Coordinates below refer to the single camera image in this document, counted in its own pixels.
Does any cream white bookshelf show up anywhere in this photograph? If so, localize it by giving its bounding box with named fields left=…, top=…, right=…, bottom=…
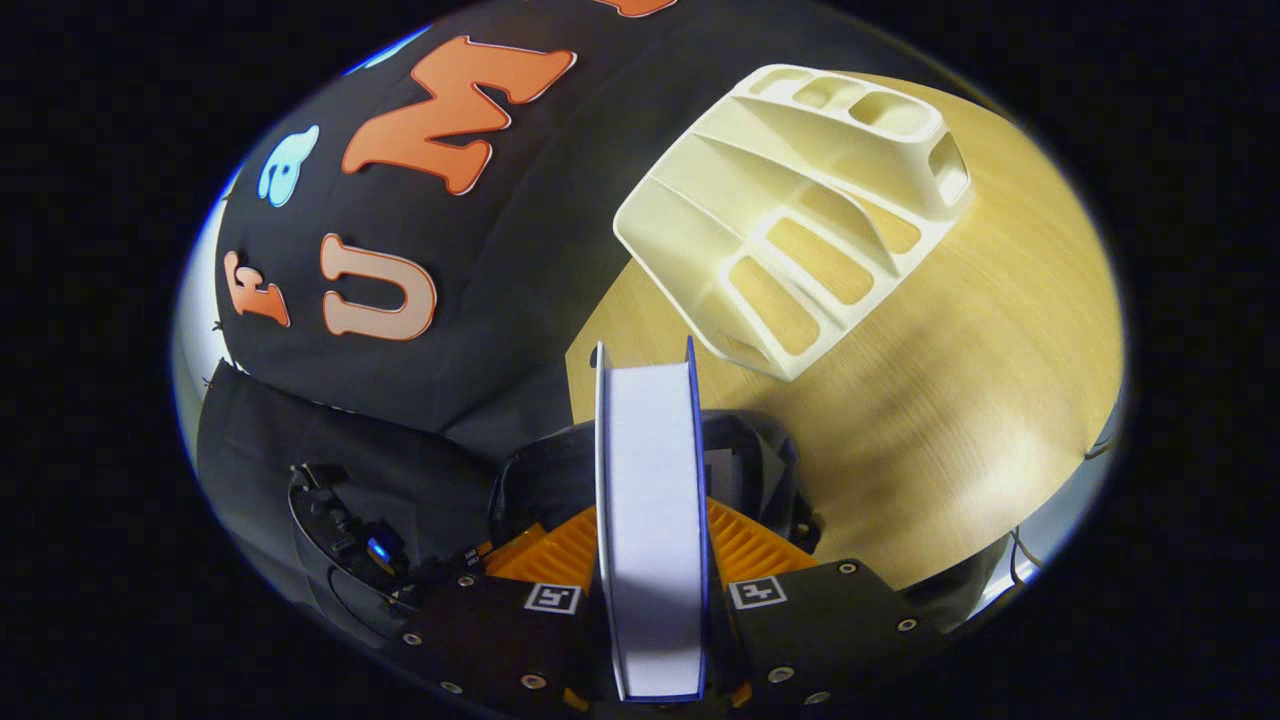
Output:
left=612, top=63, right=976, bottom=383

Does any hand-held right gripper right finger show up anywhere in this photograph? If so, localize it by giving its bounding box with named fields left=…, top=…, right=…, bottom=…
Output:
left=703, top=497, right=953, bottom=713

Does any blue cover book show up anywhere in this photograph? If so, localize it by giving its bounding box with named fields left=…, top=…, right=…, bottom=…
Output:
left=594, top=337, right=713, bottom=703

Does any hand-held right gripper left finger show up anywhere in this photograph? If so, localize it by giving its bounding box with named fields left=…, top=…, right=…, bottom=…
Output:
left=398, top=505, right=613, bottom=716

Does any grey schoolbag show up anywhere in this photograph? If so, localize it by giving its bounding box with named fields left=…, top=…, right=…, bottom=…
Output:
left=488, top=408, right=826, bottom=561

